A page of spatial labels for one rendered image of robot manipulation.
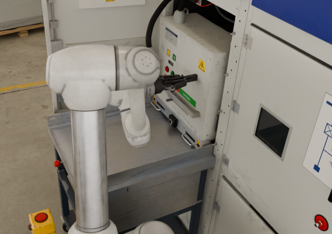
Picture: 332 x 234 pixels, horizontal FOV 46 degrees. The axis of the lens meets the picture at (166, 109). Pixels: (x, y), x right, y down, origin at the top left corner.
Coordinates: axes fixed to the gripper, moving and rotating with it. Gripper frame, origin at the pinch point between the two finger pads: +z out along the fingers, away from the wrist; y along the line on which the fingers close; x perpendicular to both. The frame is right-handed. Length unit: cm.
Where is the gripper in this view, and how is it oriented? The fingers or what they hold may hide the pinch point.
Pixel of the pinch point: (190, 78)
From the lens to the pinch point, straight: 185.9
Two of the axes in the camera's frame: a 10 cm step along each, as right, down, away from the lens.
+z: 8.8, -2.1, 4.3
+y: 4.8, 5.0, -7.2
